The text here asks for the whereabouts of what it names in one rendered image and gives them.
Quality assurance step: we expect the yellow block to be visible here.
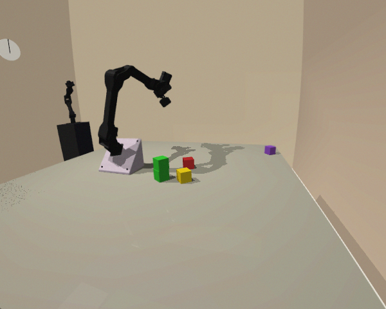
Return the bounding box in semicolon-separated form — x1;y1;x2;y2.
176;167;192;184

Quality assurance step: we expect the red block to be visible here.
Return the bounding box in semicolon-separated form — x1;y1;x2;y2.
183;157;194;169

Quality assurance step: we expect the green block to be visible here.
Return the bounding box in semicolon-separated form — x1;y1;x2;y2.
153;156;169;172
154;169;169;183

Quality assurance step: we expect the small purple block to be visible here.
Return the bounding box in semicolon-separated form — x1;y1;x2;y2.
264;145;276;155

